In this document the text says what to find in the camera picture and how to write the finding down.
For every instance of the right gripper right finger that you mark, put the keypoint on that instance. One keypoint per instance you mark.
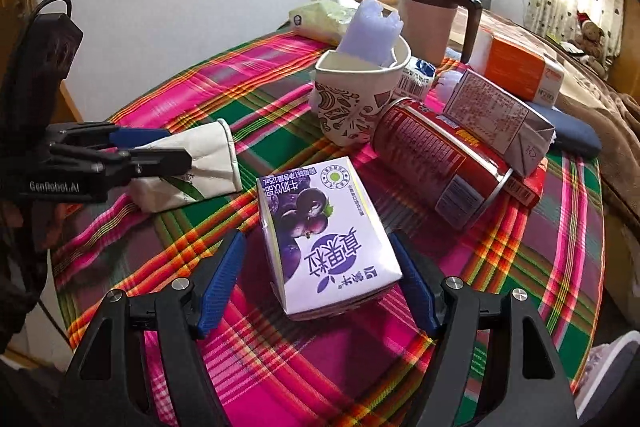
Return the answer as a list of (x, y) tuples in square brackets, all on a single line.
[(524, 383)]

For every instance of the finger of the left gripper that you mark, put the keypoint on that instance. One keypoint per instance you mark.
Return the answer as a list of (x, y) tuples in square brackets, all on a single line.
[(140, 164), (102, 134)]

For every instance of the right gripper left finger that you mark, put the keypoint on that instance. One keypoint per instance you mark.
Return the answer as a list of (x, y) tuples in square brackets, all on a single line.
[(106, 383)]

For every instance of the white crushed carton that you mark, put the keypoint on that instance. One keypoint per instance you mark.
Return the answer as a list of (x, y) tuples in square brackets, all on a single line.
[(215, 170)]

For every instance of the purple grape milk carton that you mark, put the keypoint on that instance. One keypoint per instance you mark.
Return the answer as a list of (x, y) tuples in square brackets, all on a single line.
[(327, 248)]

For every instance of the patterned paper cup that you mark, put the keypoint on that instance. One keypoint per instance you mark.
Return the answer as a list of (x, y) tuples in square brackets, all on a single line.
[(352, 93)]

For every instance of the red drink can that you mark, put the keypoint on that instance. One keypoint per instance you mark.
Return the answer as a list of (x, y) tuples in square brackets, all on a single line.
[(450, 170)]

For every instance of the grey milk carton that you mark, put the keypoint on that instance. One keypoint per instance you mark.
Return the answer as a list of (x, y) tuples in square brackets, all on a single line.
[(515, 131)]

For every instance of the white foam fruit net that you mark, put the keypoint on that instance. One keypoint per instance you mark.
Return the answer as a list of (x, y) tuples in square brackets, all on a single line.
[(371, 35)]

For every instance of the white trash bin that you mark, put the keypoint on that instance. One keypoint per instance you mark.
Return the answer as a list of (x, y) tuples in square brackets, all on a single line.
[(608, 392)]

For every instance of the red flat box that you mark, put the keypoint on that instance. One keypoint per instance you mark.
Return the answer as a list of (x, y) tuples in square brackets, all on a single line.
[(528, 191)]

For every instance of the plaid colourful tablecloth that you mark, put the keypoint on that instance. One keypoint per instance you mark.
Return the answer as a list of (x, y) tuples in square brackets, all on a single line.
[(362, 367)]

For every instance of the soft tissue pack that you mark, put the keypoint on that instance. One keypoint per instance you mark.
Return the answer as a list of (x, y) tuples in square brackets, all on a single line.
[(323, 20)]

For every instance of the dark blue glasses case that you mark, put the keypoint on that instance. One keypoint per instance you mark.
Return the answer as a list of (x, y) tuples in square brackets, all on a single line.
[(572, 134)]

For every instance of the brown fleece blanket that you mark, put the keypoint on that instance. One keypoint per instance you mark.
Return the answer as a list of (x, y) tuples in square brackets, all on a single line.
[(613, 116)]

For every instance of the small white yogurt pack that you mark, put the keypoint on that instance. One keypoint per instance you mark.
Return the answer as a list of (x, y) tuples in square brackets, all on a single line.
[(416, 80)]

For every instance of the orange white medicine box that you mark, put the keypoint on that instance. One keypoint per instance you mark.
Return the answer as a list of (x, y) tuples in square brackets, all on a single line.
[(510, 63)]

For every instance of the brown pink lidded mug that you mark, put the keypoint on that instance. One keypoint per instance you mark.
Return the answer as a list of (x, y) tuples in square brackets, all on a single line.
[(427, 26)]

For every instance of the brown teddy bear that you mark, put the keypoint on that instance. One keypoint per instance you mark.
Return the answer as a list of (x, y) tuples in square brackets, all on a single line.
[(589, 39)]

